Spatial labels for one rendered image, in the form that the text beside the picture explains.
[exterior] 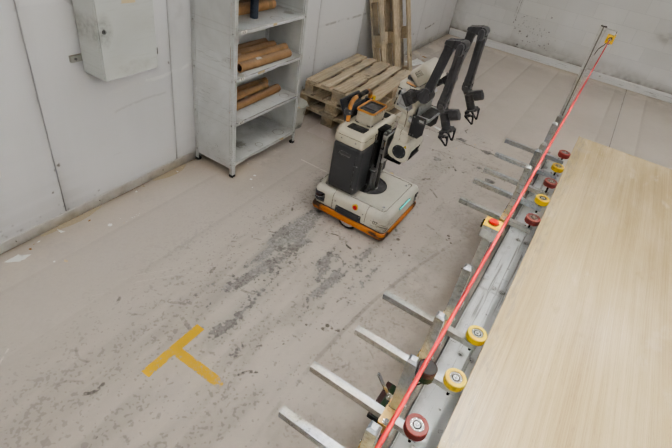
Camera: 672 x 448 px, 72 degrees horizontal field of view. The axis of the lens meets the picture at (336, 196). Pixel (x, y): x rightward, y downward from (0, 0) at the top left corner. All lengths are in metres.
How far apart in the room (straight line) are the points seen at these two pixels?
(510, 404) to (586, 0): 7.75
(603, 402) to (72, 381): 2.45
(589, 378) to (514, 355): 0.28
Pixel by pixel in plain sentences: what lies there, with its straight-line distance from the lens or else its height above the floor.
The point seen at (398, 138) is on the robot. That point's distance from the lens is 3.36.
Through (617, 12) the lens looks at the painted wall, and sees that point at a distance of 8.99.
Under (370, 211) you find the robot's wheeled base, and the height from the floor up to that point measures 0.26.
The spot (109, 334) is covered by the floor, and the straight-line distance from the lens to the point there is 3.05.
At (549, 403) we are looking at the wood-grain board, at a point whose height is 0.90.
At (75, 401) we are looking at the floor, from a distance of 2.85.
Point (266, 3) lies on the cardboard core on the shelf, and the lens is 4.18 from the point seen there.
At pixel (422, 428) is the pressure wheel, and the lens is 1.72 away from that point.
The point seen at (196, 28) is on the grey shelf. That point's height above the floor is 1.18.
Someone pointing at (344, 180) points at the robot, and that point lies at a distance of 3.55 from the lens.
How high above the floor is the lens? 2.35
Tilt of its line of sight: 35 degrees down
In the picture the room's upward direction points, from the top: 10 degrees clockwise
